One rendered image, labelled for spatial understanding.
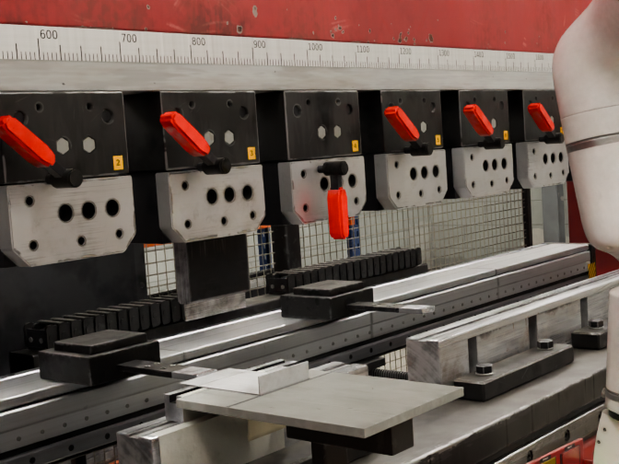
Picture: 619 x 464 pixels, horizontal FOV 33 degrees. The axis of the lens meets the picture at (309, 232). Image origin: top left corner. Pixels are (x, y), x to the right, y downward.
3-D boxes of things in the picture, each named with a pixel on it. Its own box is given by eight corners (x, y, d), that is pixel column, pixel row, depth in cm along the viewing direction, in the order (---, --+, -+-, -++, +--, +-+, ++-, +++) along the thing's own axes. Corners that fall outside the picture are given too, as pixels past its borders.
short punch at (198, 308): (192, 321, 118) (185, 238, 118) (180, 320, 120) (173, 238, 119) (251, 307, 126) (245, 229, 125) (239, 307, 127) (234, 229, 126)
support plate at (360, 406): (365, 438, 99) (364, 428, 99) (176, 408, 116) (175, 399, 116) (464, 396, 112) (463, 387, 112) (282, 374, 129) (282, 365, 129)
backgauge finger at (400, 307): (407, 326, 159) (405, 294, 159) (280, 317, 176) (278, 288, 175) (449, 313, 168) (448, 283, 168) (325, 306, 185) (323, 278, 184)
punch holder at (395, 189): (390, 211, 142) (382, 89, 141) (341, 211, 147) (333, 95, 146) (448, 202, 153) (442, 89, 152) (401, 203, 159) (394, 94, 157)
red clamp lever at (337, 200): (344, 239, 128) (339, 161, 127) (319, 239, 130) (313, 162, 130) (353, 238, 129) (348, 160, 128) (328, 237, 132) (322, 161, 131)
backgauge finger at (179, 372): (171, 400, 122) (168, 357, 121) (39, 378, 139) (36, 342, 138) (241, 377, 131) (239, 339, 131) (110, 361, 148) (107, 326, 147)
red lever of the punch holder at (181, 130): (180, 107, 107) (234, 164, 113) (153, 110, 109) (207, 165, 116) (172, 121, 106) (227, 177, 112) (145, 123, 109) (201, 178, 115)
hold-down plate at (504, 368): (484, 402, 154) (483, 382, 153) (453, 399, 157) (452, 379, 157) (574, 361, 177) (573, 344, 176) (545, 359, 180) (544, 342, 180)
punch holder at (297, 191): (295, 226, 127) (286, 89, 125) (244, 226, 132) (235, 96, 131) (367, 214, 138) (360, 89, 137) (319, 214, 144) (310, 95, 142)
